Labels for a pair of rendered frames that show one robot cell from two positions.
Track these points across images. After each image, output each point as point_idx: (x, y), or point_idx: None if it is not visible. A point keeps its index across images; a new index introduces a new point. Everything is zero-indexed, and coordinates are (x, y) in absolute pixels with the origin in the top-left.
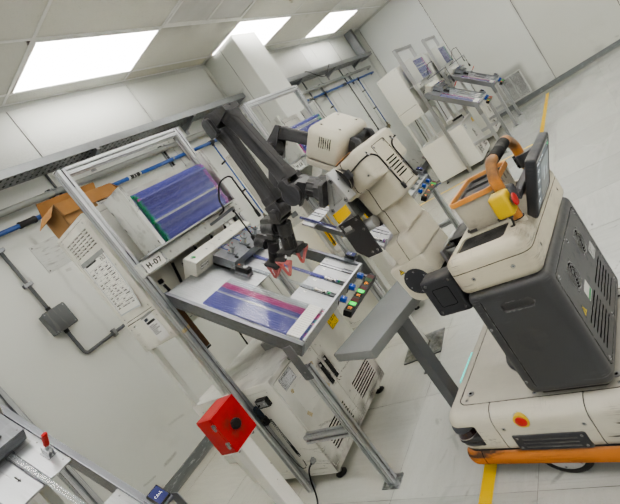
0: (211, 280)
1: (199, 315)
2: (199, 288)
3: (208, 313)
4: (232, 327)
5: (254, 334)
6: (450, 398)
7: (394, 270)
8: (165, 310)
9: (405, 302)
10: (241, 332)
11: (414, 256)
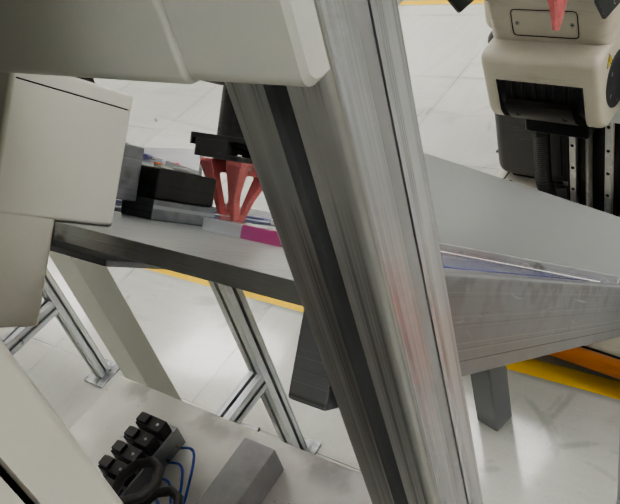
0: (185, 233)
1: (490, 354)
2: (267, 253)
3: (523, 304)
4: (560, 335)
5: (590, 322)
6: (503, 395)
7: (603, 57)
8: (452, 417)
9: (500, 186)
10: (571, 343)
11: None
